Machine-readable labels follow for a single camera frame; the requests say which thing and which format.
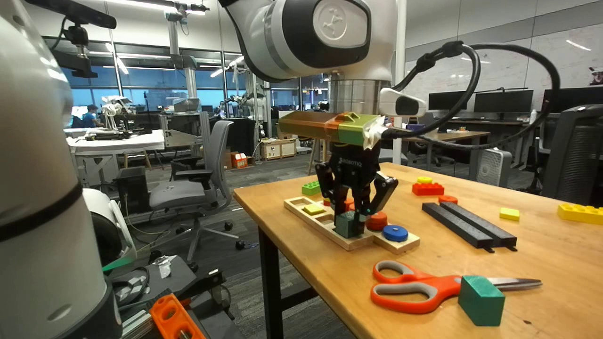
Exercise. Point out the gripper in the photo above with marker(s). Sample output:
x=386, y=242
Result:
x=352, y=165

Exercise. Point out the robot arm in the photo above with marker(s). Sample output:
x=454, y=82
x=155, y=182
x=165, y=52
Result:
x=42, y=188

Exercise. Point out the small green square block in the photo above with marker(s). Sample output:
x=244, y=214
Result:
x=347, y=225

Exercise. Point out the yellow square piece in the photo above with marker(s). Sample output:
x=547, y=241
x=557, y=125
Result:
x=313, y=209

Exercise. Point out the orange round piece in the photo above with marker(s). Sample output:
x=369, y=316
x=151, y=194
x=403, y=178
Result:
x=349, y=203

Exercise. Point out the red cylinder piece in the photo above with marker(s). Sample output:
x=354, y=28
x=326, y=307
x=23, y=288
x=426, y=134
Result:
x=377, y=221

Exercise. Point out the green toy brick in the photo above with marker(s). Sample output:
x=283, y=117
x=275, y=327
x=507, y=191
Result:
x=311, y=189

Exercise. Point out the wooden shape board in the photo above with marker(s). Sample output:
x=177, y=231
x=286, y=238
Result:
x=325, y=226

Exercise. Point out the blue cylinder piece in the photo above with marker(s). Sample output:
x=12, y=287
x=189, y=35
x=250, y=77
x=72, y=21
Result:
x=395, y=233

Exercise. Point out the yellow round stud piece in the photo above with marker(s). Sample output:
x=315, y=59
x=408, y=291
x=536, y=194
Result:
x=424, y=180

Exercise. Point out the red toy brick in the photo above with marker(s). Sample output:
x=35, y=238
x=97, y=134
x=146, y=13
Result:
x=427, y=189

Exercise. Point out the wooden crate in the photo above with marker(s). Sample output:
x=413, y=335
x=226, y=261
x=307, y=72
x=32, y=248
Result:
x=278, y=149

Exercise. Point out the orange-red disc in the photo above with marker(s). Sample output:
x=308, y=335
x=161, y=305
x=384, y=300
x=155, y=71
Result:
x=448, y=199

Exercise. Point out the wooden desk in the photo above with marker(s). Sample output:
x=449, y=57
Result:
x=447, y=136

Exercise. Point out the black bar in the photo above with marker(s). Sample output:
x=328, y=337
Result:
x=454, y=225
x=480, y=220

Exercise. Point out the orange box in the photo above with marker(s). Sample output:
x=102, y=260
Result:
x=239, y=160

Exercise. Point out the orange scissors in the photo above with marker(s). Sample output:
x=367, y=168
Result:
x=438, y=287

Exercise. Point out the white pole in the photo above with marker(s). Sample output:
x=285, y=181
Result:
x=400, y=56

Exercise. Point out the white floor fan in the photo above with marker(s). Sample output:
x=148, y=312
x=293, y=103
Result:
x=493, y=167

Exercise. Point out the small yellow block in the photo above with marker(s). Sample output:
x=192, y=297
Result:
x=509, y=214

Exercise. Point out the large green block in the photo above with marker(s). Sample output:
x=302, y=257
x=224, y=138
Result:
x=480, y=301

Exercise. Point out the row of monitors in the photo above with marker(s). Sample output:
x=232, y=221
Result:
x=504, y=101

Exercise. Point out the grey office chair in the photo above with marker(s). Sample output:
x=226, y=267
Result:
x=186, y=193

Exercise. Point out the metal stand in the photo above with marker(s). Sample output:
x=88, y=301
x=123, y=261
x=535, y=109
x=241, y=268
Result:
x=188, y=70

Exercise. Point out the black office chair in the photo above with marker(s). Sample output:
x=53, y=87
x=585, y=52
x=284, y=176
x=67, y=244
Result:
x=577, y=155

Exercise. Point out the long yellow toy brick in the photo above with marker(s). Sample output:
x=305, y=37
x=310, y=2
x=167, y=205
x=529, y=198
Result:
x=579, y=213

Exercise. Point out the orange plastic tool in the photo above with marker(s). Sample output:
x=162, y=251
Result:
x=176, y=320

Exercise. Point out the white table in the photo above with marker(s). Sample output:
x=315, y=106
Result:
x=118, y=141

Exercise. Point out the person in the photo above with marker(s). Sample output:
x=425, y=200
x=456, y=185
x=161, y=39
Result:
x=91, y=117

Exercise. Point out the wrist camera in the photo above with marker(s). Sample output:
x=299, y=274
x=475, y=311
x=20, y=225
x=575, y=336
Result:
x=311, y=125

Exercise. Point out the camera on mount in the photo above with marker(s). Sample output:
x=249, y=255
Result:
x=77, y=28

